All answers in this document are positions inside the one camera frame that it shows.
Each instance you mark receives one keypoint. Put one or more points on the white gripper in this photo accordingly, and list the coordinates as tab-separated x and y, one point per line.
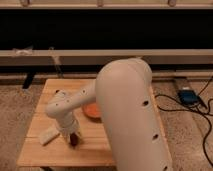
67	125

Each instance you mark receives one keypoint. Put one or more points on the dark red pepper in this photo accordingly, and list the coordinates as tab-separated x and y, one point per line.
74	140

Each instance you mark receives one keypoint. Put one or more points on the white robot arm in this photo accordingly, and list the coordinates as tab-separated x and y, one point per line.
122	91

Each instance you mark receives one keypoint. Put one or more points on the orange ceramic bowl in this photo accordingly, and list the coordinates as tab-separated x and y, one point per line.
91	110

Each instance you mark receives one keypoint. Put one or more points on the white sponge block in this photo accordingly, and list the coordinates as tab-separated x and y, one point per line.
48	135

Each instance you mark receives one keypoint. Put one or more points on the wooden table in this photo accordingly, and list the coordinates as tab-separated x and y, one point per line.
93	148

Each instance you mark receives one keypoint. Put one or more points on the blue device on floor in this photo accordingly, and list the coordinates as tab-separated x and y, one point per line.
188	97

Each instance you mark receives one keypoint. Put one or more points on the black bracket under shelf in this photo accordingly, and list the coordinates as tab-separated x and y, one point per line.
28	80

